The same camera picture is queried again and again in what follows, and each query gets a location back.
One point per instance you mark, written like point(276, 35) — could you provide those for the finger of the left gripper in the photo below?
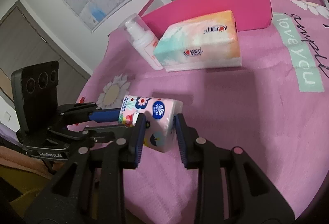
point(100, 115)

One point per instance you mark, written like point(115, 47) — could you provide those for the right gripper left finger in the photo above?
point(89, 187)

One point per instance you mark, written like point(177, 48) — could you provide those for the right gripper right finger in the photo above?
point(231, 186)

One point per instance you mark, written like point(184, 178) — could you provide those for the small pink tissue pack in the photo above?
point(160, 119)

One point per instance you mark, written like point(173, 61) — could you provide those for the white pump bottle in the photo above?
point(141, 37)

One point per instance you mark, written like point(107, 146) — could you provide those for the pink printed bedsheet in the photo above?
point(275, 106)

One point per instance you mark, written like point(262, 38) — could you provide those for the grey wooden door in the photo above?
point(25, 43)

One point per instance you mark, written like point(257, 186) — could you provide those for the pastel tissue pack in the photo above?
point(208, 41)

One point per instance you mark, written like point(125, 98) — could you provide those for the pink storage box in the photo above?
point(248, 14)

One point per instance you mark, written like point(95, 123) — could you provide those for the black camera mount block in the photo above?
point(34, 91)

